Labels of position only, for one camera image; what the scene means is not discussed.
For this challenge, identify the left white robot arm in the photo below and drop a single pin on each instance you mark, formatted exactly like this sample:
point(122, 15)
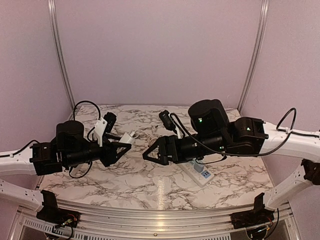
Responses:
point(68, 150)

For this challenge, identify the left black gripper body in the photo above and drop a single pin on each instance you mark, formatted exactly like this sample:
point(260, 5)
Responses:
point(108, 154)

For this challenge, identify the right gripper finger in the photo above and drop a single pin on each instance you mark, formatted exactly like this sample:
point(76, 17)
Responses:
point(153, 143)
point(149, 155)

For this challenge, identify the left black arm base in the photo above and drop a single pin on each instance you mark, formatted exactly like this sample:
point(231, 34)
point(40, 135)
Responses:
point(50, 212)

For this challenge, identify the aluminium corner post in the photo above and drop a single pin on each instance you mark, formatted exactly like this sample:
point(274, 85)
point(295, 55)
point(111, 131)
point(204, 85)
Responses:
point(53, 17)
point(258, 43)

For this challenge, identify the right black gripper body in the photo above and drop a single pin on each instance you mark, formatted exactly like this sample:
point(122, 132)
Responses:
point(183, 155)

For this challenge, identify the light blue cube charger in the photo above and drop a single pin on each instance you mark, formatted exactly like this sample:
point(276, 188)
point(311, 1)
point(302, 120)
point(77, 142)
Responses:
point(198, 167)

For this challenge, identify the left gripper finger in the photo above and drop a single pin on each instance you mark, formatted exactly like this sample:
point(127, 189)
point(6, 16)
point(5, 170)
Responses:
point(113, 137)
point(117, 150)

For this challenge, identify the left aluminium corner post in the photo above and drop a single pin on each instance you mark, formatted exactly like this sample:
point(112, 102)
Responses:
point(53, 17)

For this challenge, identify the aluminium front table rail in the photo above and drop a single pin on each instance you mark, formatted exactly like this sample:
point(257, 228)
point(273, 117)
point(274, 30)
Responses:
point(110, 223)

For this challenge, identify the right aluminium corner post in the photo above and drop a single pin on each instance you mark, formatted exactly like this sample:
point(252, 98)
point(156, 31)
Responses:
point(258, 43)

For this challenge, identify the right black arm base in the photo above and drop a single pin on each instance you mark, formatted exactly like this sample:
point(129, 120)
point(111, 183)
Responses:
point(258, 215)

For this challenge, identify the white multicolour power strip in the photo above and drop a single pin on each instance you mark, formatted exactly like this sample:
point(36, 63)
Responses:
point(201, 179)

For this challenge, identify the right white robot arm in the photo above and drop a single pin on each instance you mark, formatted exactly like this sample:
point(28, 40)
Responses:
point(214, 133)

